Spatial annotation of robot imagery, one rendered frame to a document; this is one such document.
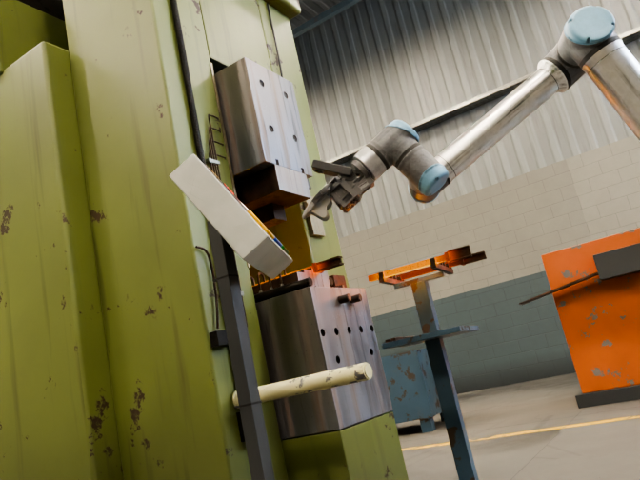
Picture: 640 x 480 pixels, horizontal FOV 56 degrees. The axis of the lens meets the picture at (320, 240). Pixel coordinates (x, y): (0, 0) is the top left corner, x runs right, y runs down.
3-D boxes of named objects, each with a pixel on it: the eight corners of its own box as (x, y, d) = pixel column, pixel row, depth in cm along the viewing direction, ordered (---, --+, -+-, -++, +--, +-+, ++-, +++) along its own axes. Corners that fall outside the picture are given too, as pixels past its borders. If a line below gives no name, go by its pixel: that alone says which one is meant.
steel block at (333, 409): (393, 410, 213) (365, 288, 223) (340, 430, 181) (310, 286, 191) (269, 431, 240) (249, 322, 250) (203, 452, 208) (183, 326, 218)
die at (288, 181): (311, 198, 222) (306, 174, 224) (279, 190, 205) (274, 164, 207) (226, 232, 242) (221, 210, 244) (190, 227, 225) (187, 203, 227)
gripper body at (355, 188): (342, 209, 160) (374, 178, 160) (320, 186, 162) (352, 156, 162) (344, 215, 167) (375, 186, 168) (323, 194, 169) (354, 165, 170)
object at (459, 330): (479, 330, 250) (478, 325, 251) (460, 330, 214) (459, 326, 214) (410, 346, 261) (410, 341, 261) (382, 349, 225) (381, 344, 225)
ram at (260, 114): (325, 180, 235) (304, 89, 244) (266, 161, 202) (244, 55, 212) (243, 213, 255) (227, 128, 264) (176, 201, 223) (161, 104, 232)
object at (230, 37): (276, 90, 253) (255, -7, 264) (210, 57, 219) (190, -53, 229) (200, 130, 275) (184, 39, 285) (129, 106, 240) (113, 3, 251)
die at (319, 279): (331, 291, 214) (327, 269, 215) (300, 290, 197) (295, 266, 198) (241, 319, 234) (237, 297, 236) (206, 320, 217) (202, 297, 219)
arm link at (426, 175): (450, 181, 168) (419, 151, 171) (452, 169, 157) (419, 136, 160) (426, 204, 168) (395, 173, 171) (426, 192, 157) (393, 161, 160)
